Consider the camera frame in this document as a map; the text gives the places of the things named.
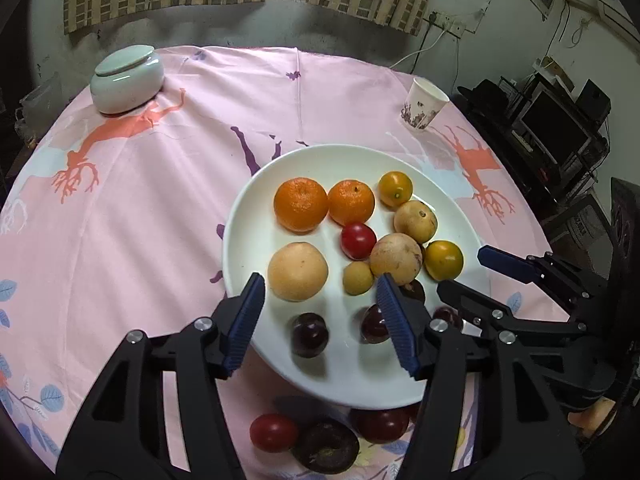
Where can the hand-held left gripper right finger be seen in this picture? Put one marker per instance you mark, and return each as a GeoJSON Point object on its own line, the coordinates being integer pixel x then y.
{"type": "Point", "coordinates": [395, 320]}

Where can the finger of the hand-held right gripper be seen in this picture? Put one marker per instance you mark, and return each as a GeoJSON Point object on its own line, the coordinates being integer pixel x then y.
{"type": "Point", "coordinates": [460, 295]}
{"type": "Point", "coordinates": [505, 262]}

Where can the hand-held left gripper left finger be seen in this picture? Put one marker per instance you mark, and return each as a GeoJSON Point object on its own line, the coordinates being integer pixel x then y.
{"type": "Point", "coordinates": [245, 320]}

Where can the orange-yellow round fruit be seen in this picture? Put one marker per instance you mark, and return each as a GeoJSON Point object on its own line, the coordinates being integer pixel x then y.
{"type": "Point", "coordinates": [443, 259]}

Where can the small yellow round fruit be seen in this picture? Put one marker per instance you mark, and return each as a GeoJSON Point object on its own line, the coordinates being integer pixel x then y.
{"type": "Point", "coordinates": [358, 277]}

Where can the tan speckled round fruit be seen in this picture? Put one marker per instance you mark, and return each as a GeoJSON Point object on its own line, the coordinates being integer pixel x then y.
{"type": "Point", "coordinates": [396, 258]}

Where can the dark purple plum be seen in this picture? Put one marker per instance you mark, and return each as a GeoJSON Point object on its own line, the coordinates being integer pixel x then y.
{"type": "Point", "coordinates": [310, 335]}

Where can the white oval plate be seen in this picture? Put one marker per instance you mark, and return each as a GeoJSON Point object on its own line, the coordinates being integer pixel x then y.
{"type": "Point", "coordinates": [340, 360]}

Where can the large tan pear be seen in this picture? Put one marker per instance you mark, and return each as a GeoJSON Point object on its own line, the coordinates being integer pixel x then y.
{"type": "Point", "coordinates": [298, 271]}

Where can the red tomato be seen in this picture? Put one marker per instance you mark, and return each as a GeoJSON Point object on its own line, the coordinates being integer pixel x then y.
{"type": "Point", "coordinates": [358, 239]}
{"type": "Point", "coordinates": [273, 432]}

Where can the person's right hand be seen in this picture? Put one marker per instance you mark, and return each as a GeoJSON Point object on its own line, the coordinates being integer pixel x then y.
{"type": "Point", "coordinates": [595, 417]}

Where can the yellowish round fruit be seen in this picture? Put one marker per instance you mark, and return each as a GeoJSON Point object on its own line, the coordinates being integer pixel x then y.
{"type": "Point", "coordinates": [415, 221]}

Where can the grey labelled appliance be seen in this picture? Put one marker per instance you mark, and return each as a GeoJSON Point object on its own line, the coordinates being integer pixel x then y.
{"type": "Point", "coordinates": [582, 222]}

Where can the black computer desk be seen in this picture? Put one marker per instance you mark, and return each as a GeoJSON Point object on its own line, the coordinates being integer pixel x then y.
{"type": "Point", "coordinates": [530, 175]}

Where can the small yellow-orange citrus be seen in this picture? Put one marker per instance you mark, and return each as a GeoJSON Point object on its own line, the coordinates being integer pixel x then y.
{"type": "Point", "coordinates": [395, 188]}

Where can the medium orange mandarin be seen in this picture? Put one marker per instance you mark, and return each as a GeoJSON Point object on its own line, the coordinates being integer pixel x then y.
{"type": "Point", "coordinates": [351, 202]}

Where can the large orange mandarin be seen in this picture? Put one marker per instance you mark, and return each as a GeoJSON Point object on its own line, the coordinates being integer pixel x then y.
{"type": "Point", "coordinates": [301, 203]}

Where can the pink printed tablecloth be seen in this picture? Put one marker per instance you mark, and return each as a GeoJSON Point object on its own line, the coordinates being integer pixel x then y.
{"type": "Point", "coordinates": [150, 220]}

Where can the wrinkled black fruit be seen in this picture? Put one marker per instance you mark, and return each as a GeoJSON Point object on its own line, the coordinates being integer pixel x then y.
{"type": "Point", "coordinates": [325, 445]}

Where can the computer monitor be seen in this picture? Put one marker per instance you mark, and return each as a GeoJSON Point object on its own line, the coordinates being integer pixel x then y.
{"type": "Point", "coordinates": [555, 125]}

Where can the black hat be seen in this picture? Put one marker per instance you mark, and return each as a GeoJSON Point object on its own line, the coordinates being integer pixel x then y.
{"type": "Point", "coordinates": [485, 92]}

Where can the printed paper cup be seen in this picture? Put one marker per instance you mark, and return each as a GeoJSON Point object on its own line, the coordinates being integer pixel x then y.
{"type": "Point", "coordinates": [421, 106]}

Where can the black speaker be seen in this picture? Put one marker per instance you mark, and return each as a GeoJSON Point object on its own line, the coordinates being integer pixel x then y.
{"type": "Point", "coordinates": [595, 98]}

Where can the white cardboard box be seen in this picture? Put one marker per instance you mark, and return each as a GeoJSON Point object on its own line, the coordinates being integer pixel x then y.
{"type": "Point", "coordinates": [552, 69]}

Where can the pale green lidded jar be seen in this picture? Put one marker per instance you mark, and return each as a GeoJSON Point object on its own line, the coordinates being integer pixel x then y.
{"type": "Point", "coordinates": [127, 80]}

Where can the white wall socket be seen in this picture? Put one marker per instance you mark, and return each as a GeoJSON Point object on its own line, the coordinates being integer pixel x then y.
{"type": "Point", "coordinates": [446, 22]}

